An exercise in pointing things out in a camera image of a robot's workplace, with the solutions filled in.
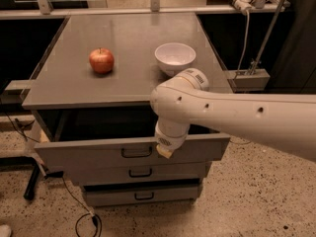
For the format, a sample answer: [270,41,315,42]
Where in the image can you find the white object floor corner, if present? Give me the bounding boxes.
[0,225,12,237]

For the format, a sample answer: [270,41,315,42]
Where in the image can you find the grey side bracket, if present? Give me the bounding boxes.
[0,80,34,105]
[224,69,270,93]

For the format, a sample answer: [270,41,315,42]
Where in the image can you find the grey side bracket left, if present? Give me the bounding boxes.
[0,80,34,105]

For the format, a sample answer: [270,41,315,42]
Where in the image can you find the grey bottom drawer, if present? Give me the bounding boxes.
[83,179,201,207]

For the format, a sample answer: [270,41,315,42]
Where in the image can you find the white ceramic bowl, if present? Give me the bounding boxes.
[154,42,197,77]

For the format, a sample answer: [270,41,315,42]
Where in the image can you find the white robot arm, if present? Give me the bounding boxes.
[150,68,316,161]

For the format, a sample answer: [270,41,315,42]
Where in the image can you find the white power cable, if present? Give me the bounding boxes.
[233,8,251,81]

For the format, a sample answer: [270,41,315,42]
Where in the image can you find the grey drawer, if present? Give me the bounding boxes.
[68,162,210,186]
[35,133,229,173]
[83,179,201,207]

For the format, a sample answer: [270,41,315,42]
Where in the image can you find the grey side bracket right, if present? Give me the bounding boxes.
[224,69,270,93]

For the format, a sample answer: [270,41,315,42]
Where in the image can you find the grey middle drawer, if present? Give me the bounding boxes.
[68,162,210,186]

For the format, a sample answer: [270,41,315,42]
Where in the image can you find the grey cabinet desk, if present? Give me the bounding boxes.
[23,13,231,141]

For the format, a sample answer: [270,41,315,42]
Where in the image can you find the red apple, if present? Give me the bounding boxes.
[89,47,115,74]

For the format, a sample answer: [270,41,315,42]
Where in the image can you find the metal diagonal rod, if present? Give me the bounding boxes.
[247,0,285,75]

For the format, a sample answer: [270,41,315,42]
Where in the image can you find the grey top drawer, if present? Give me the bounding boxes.
[35,133,229,173]

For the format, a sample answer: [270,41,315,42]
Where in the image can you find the black floor cable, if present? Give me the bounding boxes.
[45,171,103,237]

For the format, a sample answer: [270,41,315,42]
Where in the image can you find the black cables left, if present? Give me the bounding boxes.
[3,111,43,146]

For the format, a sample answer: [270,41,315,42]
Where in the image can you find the black top drawer handle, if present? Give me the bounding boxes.
[120,146,152,158]

